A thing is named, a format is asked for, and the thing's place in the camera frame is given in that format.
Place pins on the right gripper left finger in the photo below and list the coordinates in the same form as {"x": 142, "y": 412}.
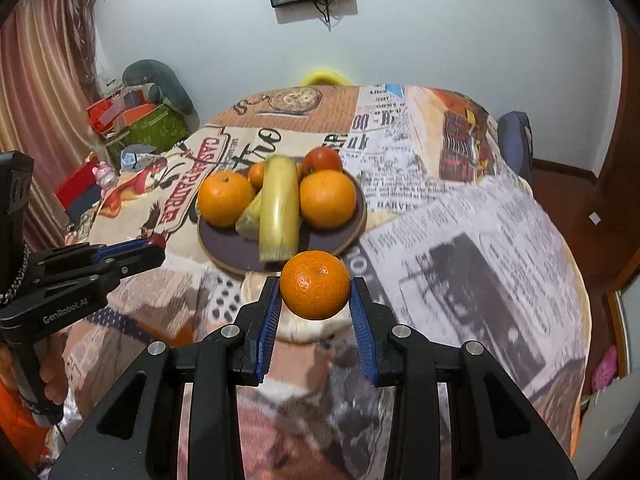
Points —
{"x": 133, "y": 433}

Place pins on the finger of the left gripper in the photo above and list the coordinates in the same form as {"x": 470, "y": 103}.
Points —
{"x": 83, "y": 254}
{"x": 116, "y": 262}

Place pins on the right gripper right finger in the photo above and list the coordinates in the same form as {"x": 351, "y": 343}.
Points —
{"x": 495, "y": 432}

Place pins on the small green banana piece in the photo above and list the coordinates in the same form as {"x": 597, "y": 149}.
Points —
{"x": 247, "y": 225}

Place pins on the large yellow-green banana piece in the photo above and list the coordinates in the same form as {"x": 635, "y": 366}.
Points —
{"x": 279, "y": 221}

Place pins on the small mandarin orange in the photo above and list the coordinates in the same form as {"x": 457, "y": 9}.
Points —
{"x": 256, "y": 175}

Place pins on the medium orange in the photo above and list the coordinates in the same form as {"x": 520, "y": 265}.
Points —
{"x": 314, "y": 285}

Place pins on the left hand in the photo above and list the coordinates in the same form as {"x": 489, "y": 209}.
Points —
{"x": 52, "y": 371}

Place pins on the small red grape tomato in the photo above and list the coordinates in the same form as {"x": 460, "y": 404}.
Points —
{"x": 157, "y": 240}

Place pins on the dark round plate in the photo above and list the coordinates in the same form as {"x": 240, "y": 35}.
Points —
{"x": 237, "y": 255}

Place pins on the orange left on plate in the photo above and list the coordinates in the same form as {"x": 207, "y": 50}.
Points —
{"x": 222, "y": 198}

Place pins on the pink slipper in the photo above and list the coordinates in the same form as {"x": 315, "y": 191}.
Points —
{"x": 605, "y": 371}

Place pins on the green and red boxes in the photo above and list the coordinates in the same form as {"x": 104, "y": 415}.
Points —
{"x": 131, "y": 117}

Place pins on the grey plush toy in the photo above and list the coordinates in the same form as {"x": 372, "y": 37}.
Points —
{"x": 163, "y": 79}

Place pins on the striped curtain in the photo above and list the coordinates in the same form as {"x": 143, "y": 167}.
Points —
{"x": 48, "y": 79}

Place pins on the large orange on plate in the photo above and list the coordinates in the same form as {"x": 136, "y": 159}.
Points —
{"x": 327, "y": 199}

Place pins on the yellow chair back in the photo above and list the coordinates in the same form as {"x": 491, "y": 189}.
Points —
{"x": 324, "y": 78}

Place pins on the blue chair back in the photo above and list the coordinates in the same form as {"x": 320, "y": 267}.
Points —
{"x": 515, "y": 140}

